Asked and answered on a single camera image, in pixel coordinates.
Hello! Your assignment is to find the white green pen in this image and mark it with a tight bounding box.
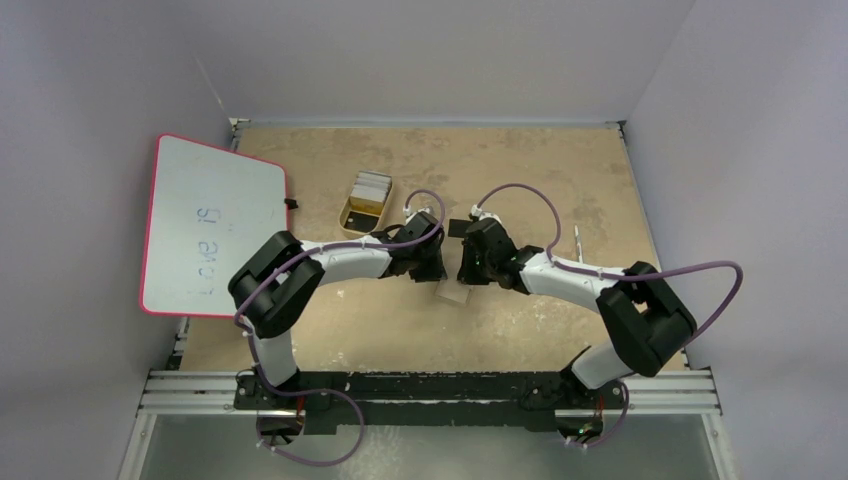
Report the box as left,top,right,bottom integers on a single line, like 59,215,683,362
573,224,584,263

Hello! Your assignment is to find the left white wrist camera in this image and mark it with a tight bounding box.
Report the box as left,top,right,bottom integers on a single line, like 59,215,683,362
403,206,433,223

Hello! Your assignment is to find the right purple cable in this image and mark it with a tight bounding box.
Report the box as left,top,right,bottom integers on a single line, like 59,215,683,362
468,184,745,452

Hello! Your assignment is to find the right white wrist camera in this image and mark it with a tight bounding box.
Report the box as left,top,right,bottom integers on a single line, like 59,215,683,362
469,204,502,223

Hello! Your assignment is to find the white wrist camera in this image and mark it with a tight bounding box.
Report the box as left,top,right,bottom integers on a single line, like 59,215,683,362
469,204,502,223
403,206,433,223

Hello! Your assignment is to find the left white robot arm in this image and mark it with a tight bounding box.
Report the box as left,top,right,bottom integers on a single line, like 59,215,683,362
228,210,446,409

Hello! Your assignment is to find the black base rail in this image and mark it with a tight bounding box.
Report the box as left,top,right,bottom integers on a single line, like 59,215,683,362
234,352,631,439

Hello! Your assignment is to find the stack of cards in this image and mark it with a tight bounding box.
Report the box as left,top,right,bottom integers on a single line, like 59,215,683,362
348,171,393,216

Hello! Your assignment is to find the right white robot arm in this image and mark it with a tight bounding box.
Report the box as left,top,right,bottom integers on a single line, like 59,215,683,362
449,216,697,407

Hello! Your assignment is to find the beige plastic tray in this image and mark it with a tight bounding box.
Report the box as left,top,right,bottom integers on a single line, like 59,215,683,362
339,186,393,238

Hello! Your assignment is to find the beige leather card holder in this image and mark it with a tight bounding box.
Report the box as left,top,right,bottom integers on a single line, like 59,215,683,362
435,279,472,306

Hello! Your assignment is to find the aluminium frame rail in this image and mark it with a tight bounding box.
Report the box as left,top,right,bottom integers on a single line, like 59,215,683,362
138,370,722,415

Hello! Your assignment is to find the white board with pink frame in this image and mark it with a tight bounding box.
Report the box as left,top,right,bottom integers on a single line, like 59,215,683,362
139,134,289,317

